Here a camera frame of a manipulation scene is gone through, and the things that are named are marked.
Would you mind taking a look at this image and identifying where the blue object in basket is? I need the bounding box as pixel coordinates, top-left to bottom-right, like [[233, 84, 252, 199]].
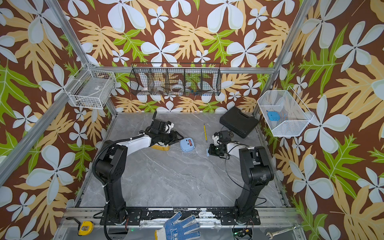
[[267, 111, 281, 122]]

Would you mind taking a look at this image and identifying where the black mounting rail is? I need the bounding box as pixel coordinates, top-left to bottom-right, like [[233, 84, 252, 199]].
[[99, 206, 261, 226]]

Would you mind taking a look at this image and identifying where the black plastic tool case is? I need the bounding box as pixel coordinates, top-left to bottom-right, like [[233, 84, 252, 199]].
[[220, 107, 259, 139]]

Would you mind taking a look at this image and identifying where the white wire basket left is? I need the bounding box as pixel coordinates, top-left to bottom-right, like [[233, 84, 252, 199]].
[[66, 64, 117, 110]]

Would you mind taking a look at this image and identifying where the silver spanner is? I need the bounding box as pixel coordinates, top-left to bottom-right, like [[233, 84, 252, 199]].
[[266, 225, 301, 240]]

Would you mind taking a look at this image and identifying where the blue dotted work glove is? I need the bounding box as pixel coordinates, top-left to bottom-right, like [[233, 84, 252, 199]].
[[155, 212, 201, 240]]

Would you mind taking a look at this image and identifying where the black wire basket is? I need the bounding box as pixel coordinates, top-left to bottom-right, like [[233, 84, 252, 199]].
[[129, 62, 222, 96]]

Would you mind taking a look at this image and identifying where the white wire basket right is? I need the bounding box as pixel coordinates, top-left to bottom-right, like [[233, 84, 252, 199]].
[[258, 87, 314, 138]]

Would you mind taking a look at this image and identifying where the yellow tape measure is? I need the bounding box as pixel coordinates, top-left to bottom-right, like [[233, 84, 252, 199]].
[[78, 221, 94, 236]]

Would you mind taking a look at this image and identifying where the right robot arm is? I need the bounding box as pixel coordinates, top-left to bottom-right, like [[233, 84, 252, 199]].
[[208, 131, 274, 226]]

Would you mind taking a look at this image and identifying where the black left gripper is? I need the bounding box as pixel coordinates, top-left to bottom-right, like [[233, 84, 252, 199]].
[[158, 130, 185, 145]]

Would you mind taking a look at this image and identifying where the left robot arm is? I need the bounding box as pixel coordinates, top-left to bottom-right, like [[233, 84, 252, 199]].
[[92, 119, 184, 225]]

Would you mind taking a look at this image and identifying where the white wire basket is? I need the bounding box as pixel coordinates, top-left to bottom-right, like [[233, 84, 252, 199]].
[[258, 87, 314, 138], [66, 64, 117, 110]]

